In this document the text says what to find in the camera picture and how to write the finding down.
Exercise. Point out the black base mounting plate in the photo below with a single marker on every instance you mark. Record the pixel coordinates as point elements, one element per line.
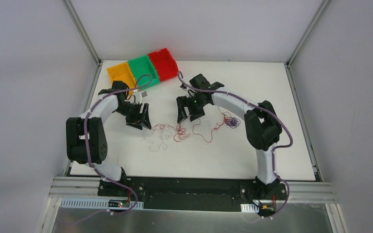
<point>213,203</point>

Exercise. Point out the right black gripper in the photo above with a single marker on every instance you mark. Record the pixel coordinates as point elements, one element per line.
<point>189,102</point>

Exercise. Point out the aluminium front rail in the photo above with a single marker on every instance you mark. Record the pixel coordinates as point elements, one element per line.
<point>147,187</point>

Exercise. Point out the yellow plastic bin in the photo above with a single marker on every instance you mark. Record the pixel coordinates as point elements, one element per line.
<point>122,72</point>

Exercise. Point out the red plastic bin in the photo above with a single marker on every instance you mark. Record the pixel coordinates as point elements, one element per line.
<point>164,64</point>

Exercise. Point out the green plastic bin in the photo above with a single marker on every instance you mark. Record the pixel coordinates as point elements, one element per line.
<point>141,66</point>

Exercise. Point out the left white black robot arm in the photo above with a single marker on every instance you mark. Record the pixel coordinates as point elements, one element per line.
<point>85,135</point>

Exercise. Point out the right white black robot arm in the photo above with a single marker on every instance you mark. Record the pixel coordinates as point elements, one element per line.
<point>262,128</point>

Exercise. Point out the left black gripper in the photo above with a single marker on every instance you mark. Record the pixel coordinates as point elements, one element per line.
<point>136,111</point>

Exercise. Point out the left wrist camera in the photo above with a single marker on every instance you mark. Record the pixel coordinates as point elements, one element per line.
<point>138,96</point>

